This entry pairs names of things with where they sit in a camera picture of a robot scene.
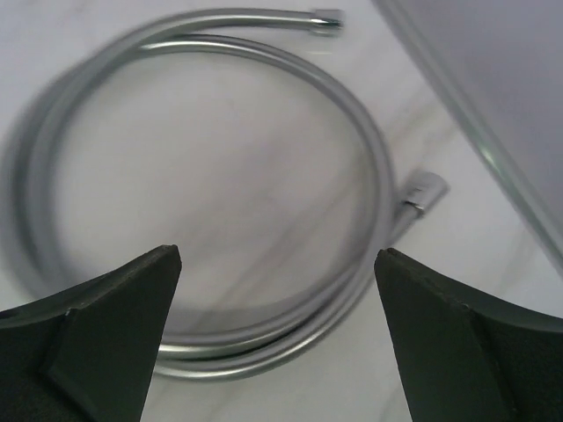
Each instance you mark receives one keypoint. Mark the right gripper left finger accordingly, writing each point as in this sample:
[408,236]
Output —
[88,352]

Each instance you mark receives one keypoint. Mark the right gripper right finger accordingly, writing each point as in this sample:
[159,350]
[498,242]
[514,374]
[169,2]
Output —
[465,355]

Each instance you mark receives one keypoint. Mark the right aluminium frame post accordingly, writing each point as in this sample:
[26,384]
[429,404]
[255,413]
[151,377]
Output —
[497,67]

